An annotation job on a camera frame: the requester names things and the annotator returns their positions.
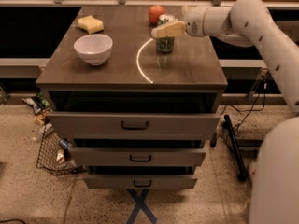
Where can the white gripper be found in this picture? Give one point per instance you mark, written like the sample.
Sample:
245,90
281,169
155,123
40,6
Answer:
193,24

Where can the green soda can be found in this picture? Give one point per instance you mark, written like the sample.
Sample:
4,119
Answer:
165,45

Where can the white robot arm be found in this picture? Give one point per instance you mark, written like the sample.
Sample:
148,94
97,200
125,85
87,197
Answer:
275,190

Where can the red apple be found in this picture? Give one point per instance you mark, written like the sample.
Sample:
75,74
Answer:
154,13

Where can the grey drawer cabinet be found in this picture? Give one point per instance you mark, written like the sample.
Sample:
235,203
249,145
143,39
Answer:
136,79

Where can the white ceramic bowl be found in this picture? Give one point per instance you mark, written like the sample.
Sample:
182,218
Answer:
94,49

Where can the yellow sponge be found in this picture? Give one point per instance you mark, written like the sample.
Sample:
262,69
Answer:
90,24

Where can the top grey drawer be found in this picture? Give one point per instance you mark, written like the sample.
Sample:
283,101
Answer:
124,126

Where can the grey drawer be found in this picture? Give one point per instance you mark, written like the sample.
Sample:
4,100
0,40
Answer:
133,157
140,181
124,126

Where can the snack bags pile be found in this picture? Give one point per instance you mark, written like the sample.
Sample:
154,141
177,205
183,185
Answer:
40,106

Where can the middle grey drawer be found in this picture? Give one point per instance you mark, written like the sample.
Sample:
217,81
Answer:
133,157

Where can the bottom grey drawer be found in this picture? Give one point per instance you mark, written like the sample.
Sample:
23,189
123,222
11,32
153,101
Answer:
140,181

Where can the blue tape cross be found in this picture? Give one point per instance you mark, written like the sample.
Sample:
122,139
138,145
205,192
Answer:
140,205

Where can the black table leg frame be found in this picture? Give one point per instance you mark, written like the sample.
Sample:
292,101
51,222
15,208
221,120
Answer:
244,143

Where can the black wire basket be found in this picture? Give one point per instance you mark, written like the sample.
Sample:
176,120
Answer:
54,156

